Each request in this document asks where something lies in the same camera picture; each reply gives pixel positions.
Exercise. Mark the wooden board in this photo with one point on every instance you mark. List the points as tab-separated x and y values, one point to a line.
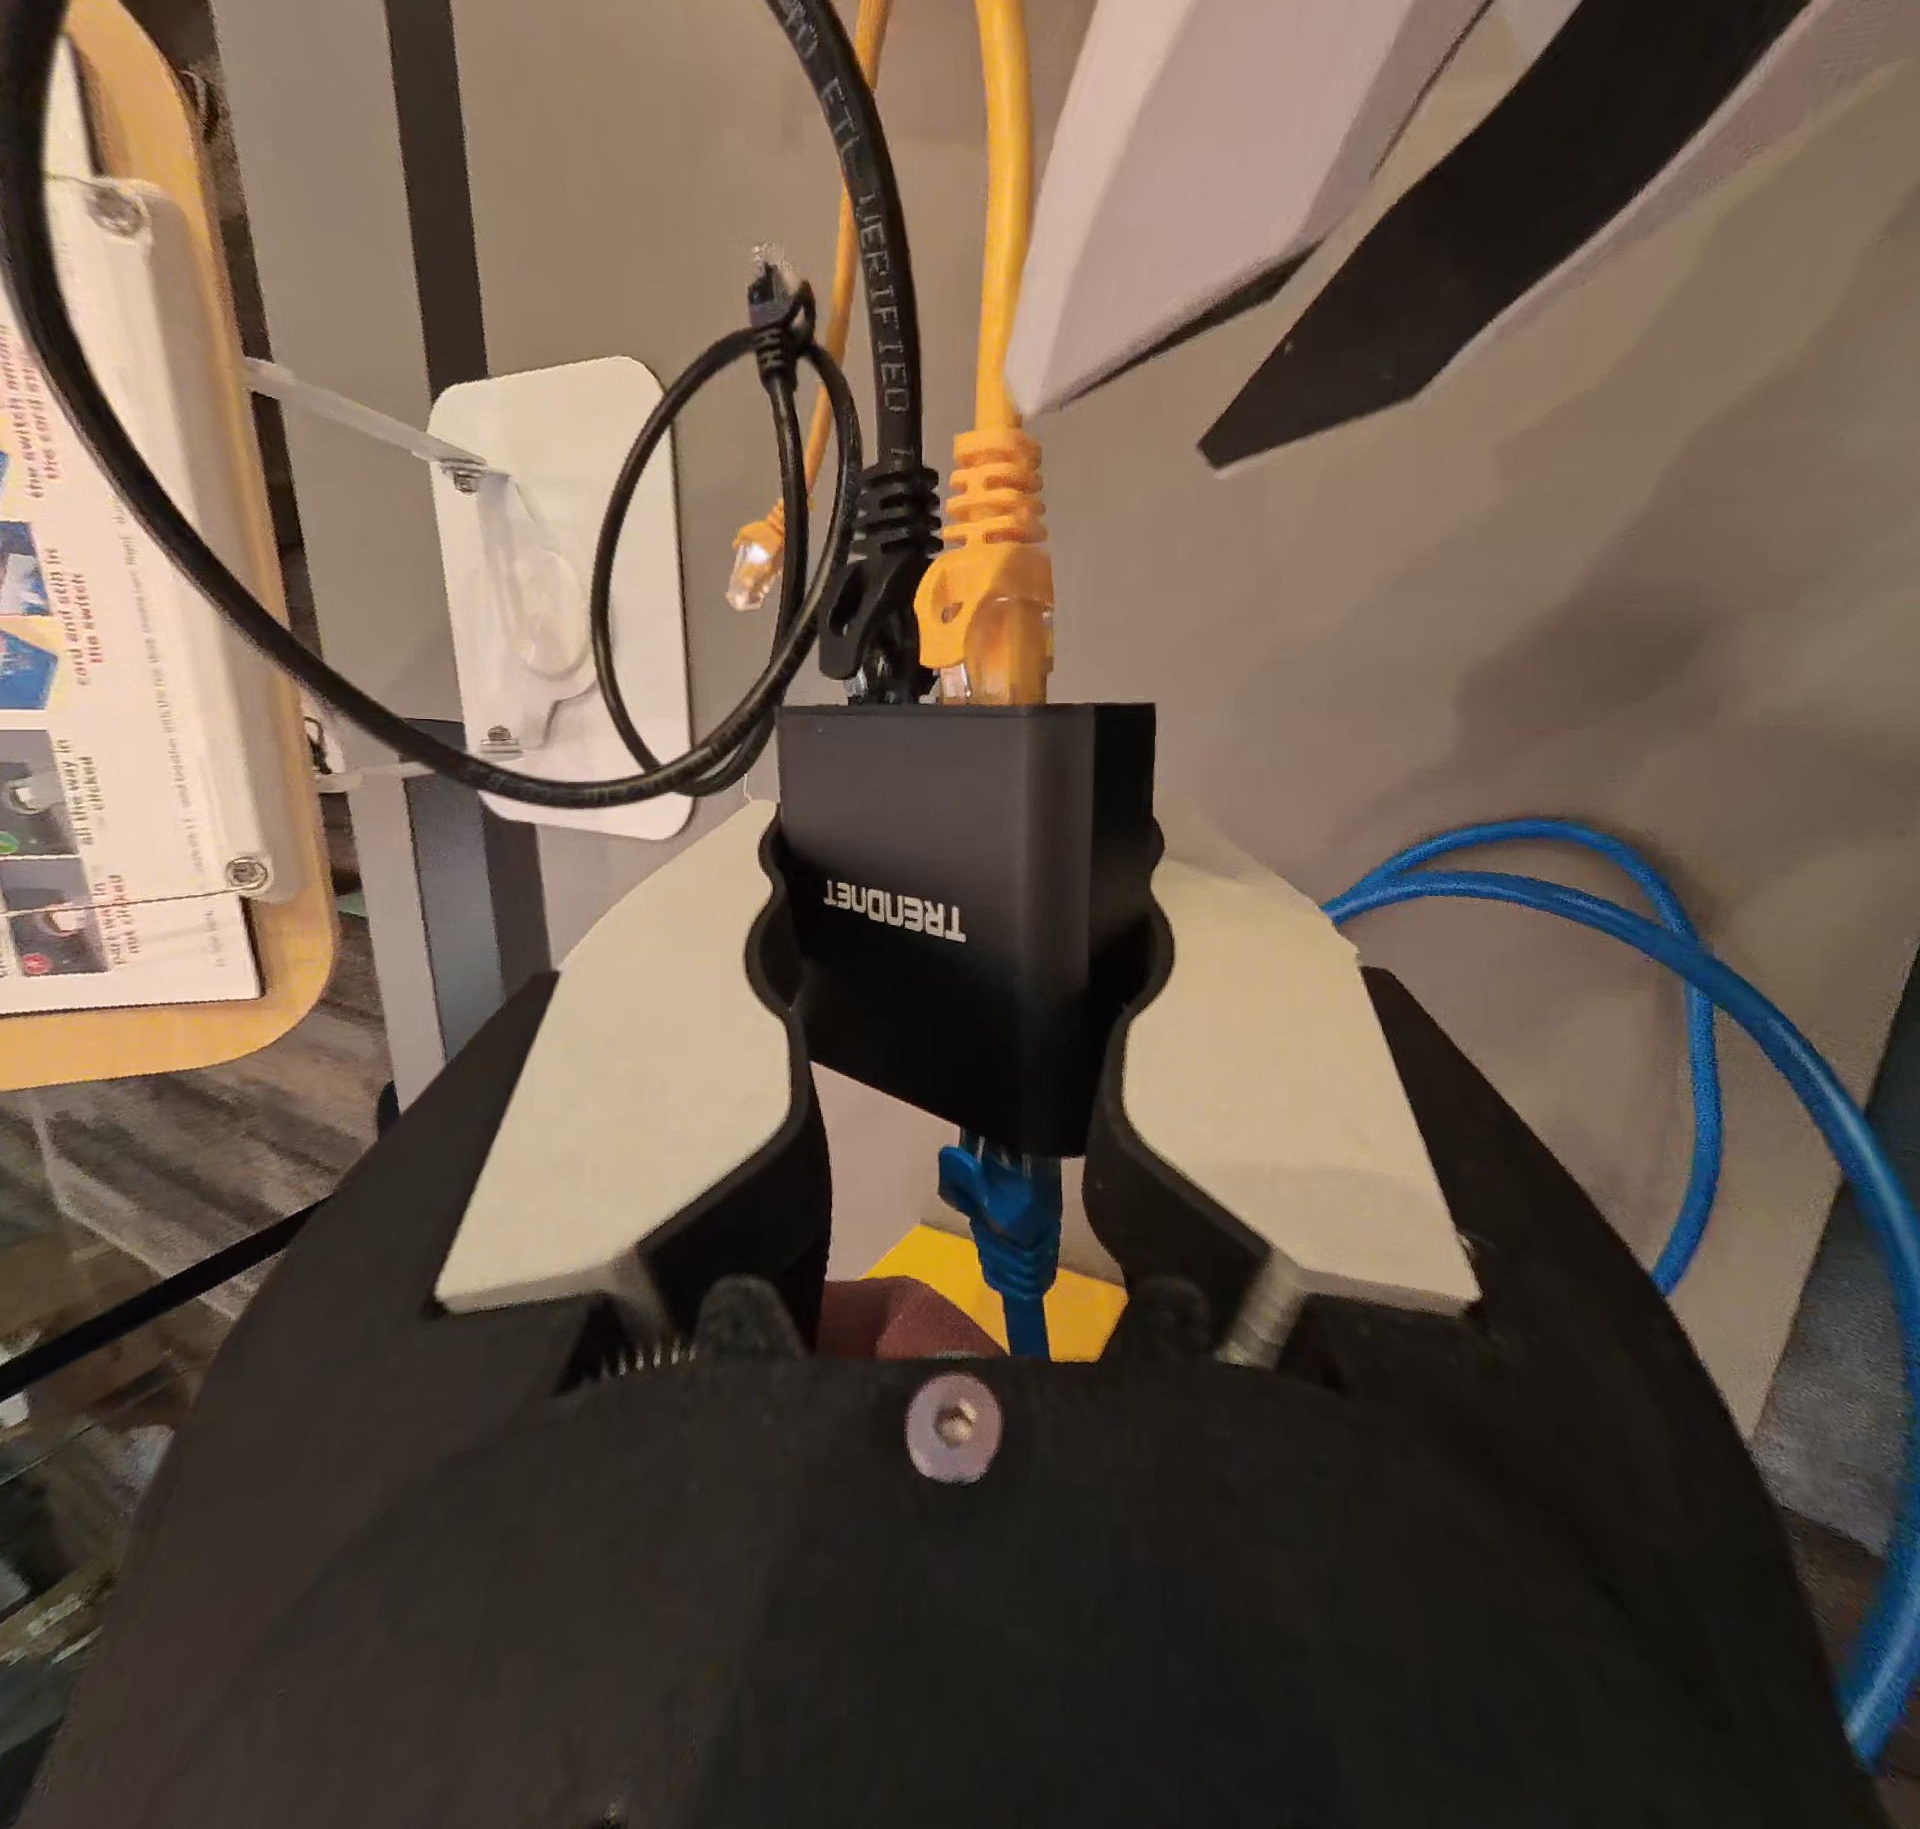
306	945

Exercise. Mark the black tape strip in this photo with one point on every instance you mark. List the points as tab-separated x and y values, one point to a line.
427	133

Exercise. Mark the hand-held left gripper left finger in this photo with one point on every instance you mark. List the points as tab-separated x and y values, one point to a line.
631	1110

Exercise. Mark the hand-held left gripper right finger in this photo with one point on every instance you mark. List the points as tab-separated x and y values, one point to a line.
1290	1110

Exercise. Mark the yellow plastic bin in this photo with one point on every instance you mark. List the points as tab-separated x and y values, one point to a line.
1081	1304

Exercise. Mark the black network switch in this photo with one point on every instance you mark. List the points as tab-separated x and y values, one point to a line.
960	840

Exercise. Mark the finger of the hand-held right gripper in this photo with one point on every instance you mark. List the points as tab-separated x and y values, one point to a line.
1770	29
1201	133

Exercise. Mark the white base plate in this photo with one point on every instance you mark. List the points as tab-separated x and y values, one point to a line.
571	417

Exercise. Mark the clear acrylic stand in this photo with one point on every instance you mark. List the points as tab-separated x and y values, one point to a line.
526	600

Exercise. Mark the printed instruction sheet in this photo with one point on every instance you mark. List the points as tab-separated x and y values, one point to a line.
150	750

